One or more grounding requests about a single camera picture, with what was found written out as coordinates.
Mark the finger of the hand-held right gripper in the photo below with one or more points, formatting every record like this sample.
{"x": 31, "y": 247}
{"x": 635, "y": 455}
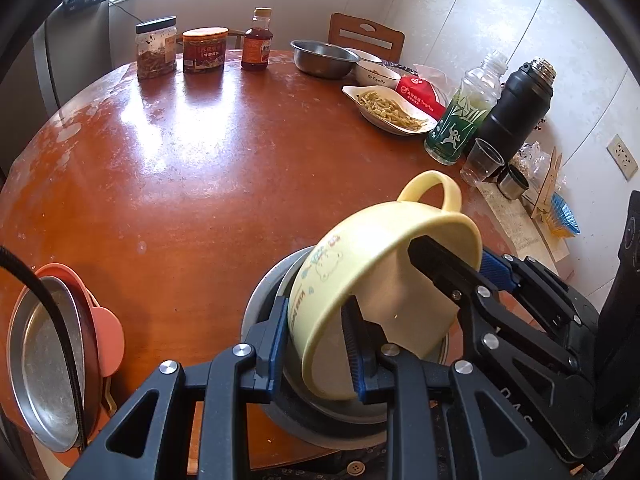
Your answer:
{"x": 445, "y": 265}
{"x": 497, "y": 270}

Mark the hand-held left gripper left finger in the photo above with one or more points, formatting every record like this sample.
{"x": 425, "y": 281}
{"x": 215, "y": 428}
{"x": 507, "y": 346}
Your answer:
{"x": 274, "y": 355}

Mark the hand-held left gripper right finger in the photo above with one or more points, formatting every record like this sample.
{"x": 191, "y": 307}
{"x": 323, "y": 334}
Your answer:
{"x": 356, "y": 360}

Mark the wide steel bowl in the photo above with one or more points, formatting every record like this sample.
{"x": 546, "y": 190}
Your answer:
{"x": 260, "y": 290}

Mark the yellow shell-shaped plate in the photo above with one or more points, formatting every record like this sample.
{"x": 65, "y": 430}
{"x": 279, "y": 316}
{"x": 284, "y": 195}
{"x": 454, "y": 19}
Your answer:
{"x": 109, "y": 400}

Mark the pink plastic plate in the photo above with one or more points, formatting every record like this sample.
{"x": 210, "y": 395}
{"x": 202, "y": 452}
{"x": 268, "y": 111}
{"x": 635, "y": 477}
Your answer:
{"x": 102, "y": 330}

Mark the shallow round steel plate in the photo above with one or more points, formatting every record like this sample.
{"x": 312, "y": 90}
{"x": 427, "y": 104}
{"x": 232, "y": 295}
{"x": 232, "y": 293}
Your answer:
{"x": 45, "y": 360}

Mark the sheet of paper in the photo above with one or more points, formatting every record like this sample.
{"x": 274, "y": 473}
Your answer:
{"x": 520, "y": 225}

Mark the stack of blue paper liners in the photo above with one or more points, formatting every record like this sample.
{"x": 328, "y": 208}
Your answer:
{"x": 562, "y": 215}

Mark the small steel thermos cup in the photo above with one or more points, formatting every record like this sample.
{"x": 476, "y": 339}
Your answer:
{"x": 512, "y": 182}

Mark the wooden clip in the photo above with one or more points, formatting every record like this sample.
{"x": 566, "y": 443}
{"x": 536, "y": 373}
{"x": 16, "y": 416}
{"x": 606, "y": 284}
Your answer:
{"x": 547, "y": 185}

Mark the clear plastic cup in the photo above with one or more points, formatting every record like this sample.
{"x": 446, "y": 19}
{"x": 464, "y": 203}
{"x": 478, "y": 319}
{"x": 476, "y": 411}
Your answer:
{"x": 480, "y": 162}

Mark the clear bag of snacks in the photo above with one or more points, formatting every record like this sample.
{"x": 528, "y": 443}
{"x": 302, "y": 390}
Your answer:
{"x": 537, "y": 160}

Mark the clear bottle with green label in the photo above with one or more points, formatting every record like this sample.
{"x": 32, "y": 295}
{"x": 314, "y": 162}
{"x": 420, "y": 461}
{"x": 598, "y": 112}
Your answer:
{"x": 460, "y": 120}

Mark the black thermos flask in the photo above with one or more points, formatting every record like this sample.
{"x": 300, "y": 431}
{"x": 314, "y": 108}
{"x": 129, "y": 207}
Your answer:
{"x": 520, "y": 110}

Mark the white oval dish with food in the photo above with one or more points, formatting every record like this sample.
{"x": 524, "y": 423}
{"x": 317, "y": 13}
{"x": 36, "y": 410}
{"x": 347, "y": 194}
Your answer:
{"x": 390, "y": 110}

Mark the red tissue packet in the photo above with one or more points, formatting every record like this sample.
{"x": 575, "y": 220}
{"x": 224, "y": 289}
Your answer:
{"x": 420, "y": 95}

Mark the wooden chair with metal plate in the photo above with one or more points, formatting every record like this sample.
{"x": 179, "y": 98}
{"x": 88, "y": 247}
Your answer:
{"x": 365, "y": 35}

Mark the brown sauce bottle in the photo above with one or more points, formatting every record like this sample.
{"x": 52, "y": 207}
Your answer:
{"x": 257, "y": 45}

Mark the red-label jar with orange lid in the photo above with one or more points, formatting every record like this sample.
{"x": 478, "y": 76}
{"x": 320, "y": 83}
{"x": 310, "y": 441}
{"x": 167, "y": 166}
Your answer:
{"x": 205, "y": 52}

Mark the clear jar with black lid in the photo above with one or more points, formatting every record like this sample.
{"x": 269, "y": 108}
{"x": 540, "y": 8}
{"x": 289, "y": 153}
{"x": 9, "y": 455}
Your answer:
{"x": 156, "y": 50}

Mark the grey refrigerator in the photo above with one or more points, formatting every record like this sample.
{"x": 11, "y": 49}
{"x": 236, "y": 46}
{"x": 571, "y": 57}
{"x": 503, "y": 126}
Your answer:
{"x": 47, "y": 60}

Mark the white wall socket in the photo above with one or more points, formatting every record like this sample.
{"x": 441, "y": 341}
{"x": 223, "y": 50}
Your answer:
{"x": 622, "y": 156}

